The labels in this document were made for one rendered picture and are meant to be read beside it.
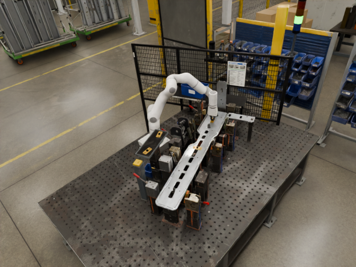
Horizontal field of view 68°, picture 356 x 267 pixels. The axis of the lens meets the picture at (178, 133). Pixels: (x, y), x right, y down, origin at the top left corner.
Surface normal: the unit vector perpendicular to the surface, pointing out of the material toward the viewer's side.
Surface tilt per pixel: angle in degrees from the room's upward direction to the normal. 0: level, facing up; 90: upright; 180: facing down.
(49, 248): 0
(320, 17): 90
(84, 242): 0
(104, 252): 0
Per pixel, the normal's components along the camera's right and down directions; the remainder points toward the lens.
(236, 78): -0.40, 0.59
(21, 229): -0.07, -0.79
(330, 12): -0.69, 0.48
